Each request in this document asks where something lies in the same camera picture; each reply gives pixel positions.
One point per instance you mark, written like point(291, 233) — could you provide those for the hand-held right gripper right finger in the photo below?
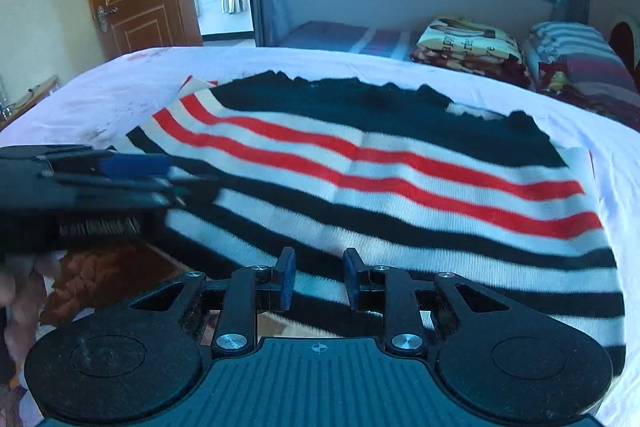
point(352, 279)

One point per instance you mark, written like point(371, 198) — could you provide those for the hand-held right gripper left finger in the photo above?
point(286, 279)

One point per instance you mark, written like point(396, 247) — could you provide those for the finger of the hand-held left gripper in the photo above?
point(132, 165)
point(165, 193)

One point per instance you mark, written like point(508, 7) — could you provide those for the striped knit sweater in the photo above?
point(380, 187)

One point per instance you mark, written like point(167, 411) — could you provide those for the person's left hand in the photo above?
point(22, 322)

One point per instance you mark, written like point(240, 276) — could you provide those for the wooden bedside table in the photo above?
point(27, 99)

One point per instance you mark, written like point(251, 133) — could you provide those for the striped mattress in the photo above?
point(350, 38)

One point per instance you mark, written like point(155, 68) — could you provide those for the printed folded blanket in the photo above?
point(470, 47)

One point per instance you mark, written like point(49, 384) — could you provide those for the floral bed sheet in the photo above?
point(615, 157)

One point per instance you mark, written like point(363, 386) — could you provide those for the striped pillow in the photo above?
point(585, 62)

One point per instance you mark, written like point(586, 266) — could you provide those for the red scalloped headboard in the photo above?
point(627, 42)

